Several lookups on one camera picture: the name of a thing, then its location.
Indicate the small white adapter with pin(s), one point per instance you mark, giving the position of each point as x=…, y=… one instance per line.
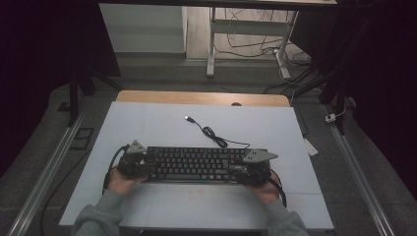
x=330, y=118

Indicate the aluminium floor rail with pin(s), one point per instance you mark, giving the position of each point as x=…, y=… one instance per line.
x=357, y=173
x=42, y=178

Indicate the white paper tag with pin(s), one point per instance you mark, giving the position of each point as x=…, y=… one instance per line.
x=310, y=147

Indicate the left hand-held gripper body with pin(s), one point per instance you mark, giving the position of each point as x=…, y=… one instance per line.
x=131, y=165

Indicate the black metal stand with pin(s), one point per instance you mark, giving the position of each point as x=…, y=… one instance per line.
x=73, y=98
x=339, y=98

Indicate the person's left hand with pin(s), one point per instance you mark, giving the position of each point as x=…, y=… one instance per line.
x=121, y=185

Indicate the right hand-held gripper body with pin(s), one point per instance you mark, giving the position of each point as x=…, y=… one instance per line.
x=257, y=172

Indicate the dark table grommet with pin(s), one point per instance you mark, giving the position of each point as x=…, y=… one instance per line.
x=236, y=104

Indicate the black keyboard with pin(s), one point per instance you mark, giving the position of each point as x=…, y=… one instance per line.
x=193, y=164

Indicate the white cabinet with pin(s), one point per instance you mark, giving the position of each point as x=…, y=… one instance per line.
x=141, y=29

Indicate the white-framed desk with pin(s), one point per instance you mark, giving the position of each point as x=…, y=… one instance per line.
x=244, y=27

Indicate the person's right hand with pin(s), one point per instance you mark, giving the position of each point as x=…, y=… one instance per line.
x=265, y=193

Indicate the white table mat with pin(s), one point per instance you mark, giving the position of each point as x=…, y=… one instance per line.
x=157, y=124

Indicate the dark curtain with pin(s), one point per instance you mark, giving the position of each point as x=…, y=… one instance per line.
x=39, y=49
x=383, y=82

